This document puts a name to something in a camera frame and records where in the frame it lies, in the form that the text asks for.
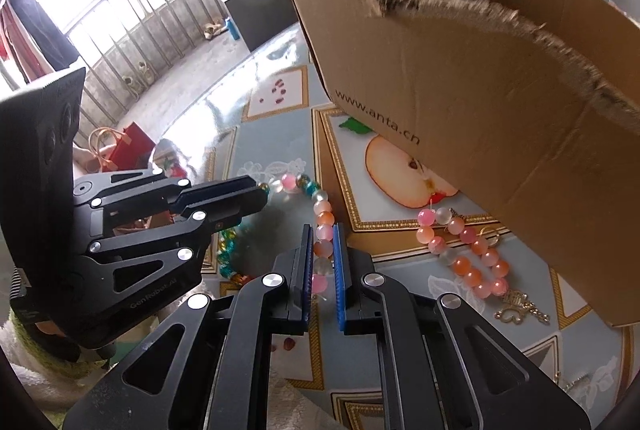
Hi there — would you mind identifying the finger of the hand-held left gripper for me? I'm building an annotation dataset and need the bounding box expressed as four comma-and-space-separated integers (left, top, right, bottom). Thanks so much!
74, 169, 269, 223
89, 209, 247, 261

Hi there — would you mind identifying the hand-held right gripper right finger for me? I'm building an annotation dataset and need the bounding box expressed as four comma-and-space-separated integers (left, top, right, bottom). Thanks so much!
332, 224, 593, 430

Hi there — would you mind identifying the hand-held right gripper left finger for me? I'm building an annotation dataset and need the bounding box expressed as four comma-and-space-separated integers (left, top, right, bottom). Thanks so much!
62, 224, 317, 430

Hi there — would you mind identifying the multicolour bead bracelet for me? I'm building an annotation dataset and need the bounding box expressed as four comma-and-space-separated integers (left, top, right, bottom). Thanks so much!
216, 172, 335, 295

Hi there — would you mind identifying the pink bead bracelet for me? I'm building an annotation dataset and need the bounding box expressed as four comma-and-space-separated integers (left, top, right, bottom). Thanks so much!
416, 207, 511, 301

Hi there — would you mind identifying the gold chain pendant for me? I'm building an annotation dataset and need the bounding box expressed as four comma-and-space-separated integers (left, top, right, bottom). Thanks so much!
492, 290, 551, 325

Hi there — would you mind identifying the brown cardboard box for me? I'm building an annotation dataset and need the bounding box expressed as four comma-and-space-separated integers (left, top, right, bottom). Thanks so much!
282, 0, 640, 328

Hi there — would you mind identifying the person's left forearm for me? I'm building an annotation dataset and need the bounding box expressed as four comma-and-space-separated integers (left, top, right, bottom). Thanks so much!
0, 310, 111, 411

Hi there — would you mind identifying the red paper bag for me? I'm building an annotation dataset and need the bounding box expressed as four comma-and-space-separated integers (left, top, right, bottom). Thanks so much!
107, 122, 156, 171

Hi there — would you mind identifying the person's white fluffy clothing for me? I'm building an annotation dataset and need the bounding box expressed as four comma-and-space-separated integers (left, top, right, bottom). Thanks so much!
272, 375, 326, 430

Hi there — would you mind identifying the dark hanging jacket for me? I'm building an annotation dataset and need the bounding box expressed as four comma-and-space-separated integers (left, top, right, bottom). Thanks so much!
0, 0, 81, 83

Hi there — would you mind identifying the dark cabinet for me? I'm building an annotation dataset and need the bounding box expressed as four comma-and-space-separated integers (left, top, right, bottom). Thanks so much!
222, 0, 301, 53

